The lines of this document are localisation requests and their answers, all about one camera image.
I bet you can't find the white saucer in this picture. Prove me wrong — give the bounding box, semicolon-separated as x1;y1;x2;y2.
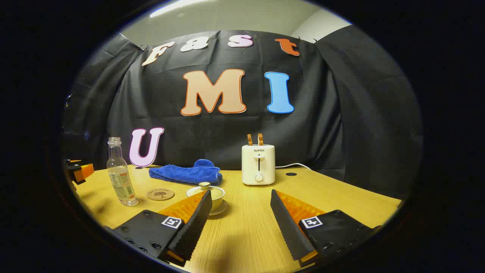
208;199;229;216

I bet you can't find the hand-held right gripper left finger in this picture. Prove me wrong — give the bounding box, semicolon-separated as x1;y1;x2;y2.
113;190;213;267

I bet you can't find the cream toaster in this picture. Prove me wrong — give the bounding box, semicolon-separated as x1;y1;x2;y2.
242;144;276;186

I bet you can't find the round cork coaster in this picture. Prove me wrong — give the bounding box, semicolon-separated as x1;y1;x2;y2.
146;188;175;201

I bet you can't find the blue towel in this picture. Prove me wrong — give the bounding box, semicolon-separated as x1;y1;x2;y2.
149;159;223;185

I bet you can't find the white teacup lid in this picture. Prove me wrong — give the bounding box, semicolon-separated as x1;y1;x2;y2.
191;182;222;194

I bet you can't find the black backdrop cloth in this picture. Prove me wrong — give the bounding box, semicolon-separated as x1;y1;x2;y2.
63;30;423;199

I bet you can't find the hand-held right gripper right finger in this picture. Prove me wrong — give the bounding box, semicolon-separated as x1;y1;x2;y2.
270;189;383;268

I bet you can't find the white teacup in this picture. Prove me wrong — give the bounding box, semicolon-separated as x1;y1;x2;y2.
186;186;225;212

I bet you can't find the clear plastic water bottle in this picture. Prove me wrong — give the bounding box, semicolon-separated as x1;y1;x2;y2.
106;137;139;207

